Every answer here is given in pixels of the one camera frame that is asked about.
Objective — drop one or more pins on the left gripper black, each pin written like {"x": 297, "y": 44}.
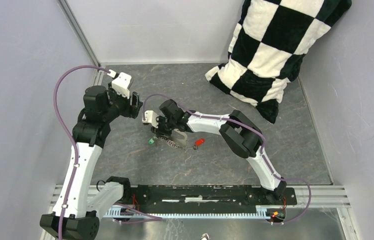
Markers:
{"x": 131, "y": 110}

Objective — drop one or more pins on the white toothed cable duct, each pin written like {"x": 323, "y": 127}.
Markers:
{"x": 119, "y": 212}

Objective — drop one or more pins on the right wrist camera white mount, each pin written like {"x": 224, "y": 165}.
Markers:
{"x": 150, "y": 117}

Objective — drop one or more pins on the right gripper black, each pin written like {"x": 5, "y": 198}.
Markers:
{"x": 160, "y": 132}

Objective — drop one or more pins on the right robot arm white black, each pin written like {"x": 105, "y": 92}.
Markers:
{"x": 241, "y": 135}

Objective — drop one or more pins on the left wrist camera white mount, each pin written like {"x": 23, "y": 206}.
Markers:
{"x": 120, "y": 83}

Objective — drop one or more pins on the aluminium corner frame post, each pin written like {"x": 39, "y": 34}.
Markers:
{"x": 76, "y": 27}

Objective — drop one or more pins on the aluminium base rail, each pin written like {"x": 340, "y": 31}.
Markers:
{"x": 322, "y": 196}

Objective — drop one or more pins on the red capped key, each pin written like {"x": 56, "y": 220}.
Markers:
{"x": 198, "y": 143}

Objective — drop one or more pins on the black white checkered blanket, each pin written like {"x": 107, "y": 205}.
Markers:
{"x": 268, "y": 46}

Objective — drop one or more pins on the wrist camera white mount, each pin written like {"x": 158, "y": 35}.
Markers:
{"x": 150, "y": 117}
{"x": 120, "y": 83}

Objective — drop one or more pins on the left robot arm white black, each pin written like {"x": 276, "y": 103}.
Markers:
{"x": 73, "y": 216}

